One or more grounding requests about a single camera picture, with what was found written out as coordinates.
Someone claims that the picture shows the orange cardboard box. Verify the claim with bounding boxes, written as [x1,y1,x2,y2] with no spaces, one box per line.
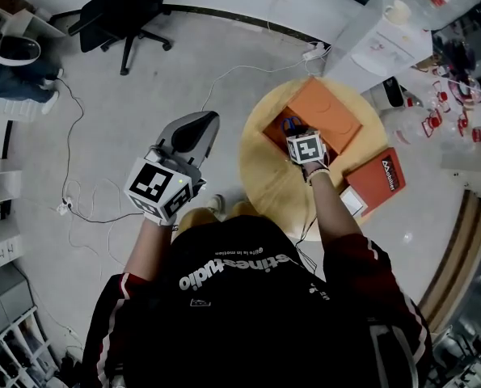
[259,76,365,166]

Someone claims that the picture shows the black office chair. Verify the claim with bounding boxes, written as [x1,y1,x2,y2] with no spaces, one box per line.
[51,0,173,77]

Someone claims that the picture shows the white cup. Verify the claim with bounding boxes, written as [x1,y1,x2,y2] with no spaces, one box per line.
[384,0,411,24]

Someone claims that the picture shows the person's white shoe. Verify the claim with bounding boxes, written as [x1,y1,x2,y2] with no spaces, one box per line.
[205,193,226,218]

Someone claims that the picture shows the person's black shirt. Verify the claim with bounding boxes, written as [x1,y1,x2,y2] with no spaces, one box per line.
[81,214,433,388]

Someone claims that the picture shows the blue-handled scissors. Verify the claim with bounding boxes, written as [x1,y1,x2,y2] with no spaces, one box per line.
[281,116,305,134]

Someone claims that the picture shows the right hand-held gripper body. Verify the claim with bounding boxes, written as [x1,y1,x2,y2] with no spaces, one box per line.
[285,126,328,166]

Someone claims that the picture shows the thin black cable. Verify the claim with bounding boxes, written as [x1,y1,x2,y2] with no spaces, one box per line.
[293,213,319,275]

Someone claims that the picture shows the person's right forearm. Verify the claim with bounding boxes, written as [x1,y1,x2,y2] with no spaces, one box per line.
[302,161,365,255]

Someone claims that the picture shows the person's left forearm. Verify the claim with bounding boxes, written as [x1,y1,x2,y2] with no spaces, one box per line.
[124,212,179,283]

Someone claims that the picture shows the round wooden table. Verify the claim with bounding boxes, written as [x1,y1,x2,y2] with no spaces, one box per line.
[238,76,389,243]

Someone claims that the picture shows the white water dispenser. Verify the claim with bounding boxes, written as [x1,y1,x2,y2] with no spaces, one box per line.
[324,0,434,93]

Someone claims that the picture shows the white floor cable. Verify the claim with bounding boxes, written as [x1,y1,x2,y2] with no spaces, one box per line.
[199,57,327,112]

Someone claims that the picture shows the white card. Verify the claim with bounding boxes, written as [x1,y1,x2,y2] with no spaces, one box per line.
[340,188,367,218]

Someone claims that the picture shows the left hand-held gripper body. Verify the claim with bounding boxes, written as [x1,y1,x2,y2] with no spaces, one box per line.
[123,110,221,226]

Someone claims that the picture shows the red-orange flat box lid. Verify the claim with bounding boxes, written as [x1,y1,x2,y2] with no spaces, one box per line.
[342,147,407,218]

